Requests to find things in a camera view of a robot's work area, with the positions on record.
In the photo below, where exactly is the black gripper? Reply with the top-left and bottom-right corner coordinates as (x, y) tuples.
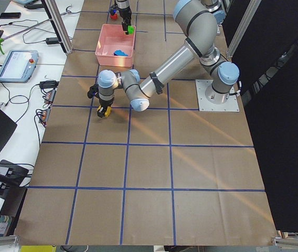
(121, 9), (132, 35)
(97, 98), (114, 117)

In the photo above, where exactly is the yellow toy block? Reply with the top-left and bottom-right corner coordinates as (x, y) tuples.
(103, 106), (112, 117)

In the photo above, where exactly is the red toy block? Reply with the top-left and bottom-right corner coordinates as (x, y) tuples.
(110, 13), (118, 20)

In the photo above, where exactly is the green toy block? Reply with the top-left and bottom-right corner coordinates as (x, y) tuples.
(126, 26), (135, 35)

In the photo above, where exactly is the blue toy block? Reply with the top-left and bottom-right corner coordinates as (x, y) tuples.
(113, 50), (128, 57)

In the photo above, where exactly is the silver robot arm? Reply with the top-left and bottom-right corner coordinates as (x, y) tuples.
(114, 0), (132, 35)
(94, 1), (240, 118)

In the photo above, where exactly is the pink plastic box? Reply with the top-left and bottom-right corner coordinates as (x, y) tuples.
(95, 24), (136, 67)

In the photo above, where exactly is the black power adapter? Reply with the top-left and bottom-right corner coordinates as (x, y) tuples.
(45, 37), (59, 45)

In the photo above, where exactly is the teach pendant tablet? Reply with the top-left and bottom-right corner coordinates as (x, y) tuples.
(0, 50), (39, 83)

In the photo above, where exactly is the brown paper table cover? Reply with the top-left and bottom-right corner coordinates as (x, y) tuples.
(15, 1), (276, 246)

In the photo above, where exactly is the black smartphone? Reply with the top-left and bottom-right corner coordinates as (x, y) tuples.
(0, 12), (21, 19)

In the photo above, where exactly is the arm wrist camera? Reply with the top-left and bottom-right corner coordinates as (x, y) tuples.
(109, 6), (117, 16)

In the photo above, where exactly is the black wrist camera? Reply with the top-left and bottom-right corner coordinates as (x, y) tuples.
(87, 83), (99, 99)

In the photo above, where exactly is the aluminium frame post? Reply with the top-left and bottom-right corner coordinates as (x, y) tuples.
(226, 0), (262, 59)
(41, 0), (73, 55)

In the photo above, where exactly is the green handled reacher grabber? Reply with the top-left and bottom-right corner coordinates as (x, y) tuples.
(0, 5), (73, 56)

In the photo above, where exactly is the aluminium frame post left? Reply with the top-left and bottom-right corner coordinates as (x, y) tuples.
(226, 0), (262, 59)

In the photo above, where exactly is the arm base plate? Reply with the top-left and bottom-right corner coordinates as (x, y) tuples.
(195, 79), (240, 113)

